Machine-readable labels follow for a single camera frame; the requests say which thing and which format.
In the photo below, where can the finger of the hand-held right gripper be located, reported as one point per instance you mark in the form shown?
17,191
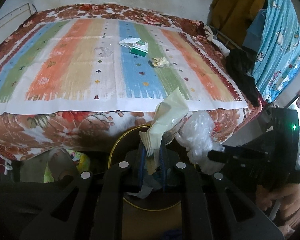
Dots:
233,148
222,158

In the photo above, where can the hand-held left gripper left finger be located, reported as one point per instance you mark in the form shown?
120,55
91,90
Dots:
141,165

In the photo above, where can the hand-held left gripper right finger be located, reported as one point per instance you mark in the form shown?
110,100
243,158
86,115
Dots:
162,170

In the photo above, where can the clear plastic bag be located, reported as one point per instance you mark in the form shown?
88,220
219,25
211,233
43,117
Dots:
197,135

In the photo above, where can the dark bin with gold rim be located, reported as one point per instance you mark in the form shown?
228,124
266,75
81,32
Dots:
152,202

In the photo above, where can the pale plastic snack wrapper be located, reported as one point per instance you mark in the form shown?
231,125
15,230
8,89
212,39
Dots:
165,115

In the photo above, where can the person's right hand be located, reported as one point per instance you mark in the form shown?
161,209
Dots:
290,202

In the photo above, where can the green yellow printed bag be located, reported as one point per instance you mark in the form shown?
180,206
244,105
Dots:
76,160

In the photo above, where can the black cloth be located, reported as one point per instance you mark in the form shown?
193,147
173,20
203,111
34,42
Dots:
242,72

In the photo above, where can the floral brown blanket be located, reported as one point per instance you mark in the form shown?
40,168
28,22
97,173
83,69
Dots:
52,130

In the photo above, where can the small yellow crumpled wrapper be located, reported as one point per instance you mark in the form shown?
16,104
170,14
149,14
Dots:
160,62

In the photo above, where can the blue cartoon printed curtain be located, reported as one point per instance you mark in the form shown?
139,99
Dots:
277,42

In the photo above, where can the green white small box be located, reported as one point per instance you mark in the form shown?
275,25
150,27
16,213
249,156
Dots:
139,48

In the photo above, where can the striped pastel mat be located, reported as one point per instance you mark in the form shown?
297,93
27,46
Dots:
65,75

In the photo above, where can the small clear plastic piece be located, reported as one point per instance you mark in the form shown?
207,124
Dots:
103,51

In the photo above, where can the light blue storage box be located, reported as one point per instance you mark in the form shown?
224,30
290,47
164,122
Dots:
257,27

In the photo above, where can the white folded paper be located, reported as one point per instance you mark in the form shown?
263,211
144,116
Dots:
127,42

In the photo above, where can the yellow hanging garment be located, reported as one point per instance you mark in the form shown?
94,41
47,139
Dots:
235,7

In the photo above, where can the white bed headboard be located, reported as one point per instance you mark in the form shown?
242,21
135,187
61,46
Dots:
12,17

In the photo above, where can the metal bed rail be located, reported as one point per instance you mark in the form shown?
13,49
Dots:
222,36

